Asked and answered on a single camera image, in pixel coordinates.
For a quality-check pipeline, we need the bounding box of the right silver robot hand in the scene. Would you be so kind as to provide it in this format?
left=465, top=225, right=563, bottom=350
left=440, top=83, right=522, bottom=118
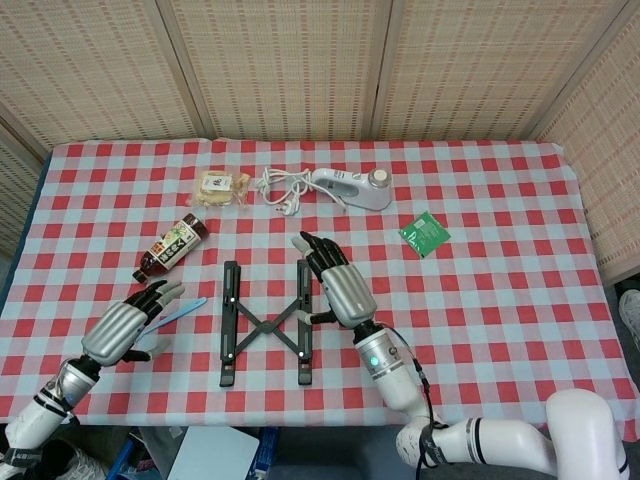
left=291, top=230, right=378, bottom=330

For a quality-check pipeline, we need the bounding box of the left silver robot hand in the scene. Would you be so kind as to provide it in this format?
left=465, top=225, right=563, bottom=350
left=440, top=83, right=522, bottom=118
left=80, top=279, right=185, bottom=367

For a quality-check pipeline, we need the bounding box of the black folding laptop stand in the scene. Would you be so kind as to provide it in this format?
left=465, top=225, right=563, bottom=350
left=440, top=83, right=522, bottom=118
left=218, top=258, right=315, bottom=388

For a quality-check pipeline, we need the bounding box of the light blue plastic spoon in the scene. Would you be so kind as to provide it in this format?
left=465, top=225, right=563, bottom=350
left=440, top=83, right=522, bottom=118
left=142, top=296, right=208, bottom=334

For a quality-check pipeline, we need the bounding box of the green sachet packet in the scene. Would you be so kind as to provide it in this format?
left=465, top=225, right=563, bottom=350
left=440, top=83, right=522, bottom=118
left=399, top=210, right=451, bottom=259

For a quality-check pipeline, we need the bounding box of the white handheld steam iron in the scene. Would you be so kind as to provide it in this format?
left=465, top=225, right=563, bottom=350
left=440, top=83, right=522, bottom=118
left=310, top=167, right=393, bottom=212

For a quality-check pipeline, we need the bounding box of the dark tea bottle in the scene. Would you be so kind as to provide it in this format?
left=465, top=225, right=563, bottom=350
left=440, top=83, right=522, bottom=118
left=132, top=213, right=209, bottom=285

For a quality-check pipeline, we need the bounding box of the blue plastic crate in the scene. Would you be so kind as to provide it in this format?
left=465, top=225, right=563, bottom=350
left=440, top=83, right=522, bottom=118
left=105, top=427, right=280, bottom=480

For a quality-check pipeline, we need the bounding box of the red white checkered tablecloth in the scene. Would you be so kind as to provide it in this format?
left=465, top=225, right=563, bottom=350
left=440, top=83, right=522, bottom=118
left=0, top=138, right=632, bottom=435

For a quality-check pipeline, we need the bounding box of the white flat board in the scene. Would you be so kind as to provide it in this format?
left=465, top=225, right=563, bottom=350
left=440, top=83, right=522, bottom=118
left=175, top=425, right=261, bottom=480

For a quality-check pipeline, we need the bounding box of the clear bag of biscuits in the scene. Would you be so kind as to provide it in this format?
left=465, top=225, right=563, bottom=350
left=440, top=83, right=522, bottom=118
left=185, top=169, right=252, bottom=208

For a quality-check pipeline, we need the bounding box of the bamboo folding screen panel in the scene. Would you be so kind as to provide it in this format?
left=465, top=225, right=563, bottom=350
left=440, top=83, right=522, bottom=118
left=0, top=0, right=209, bottom=151
left=159, top=0, right=396, bottom=142
left=0, top=117, right=49, bottom=259
left=532, top=14, right=640, bottom=282
left=372, top=0, right=640, bottom=142

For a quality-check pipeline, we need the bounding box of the white power cable with plug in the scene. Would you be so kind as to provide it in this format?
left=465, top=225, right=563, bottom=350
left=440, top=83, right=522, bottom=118
left=255, top=166, right=317, bottom=218

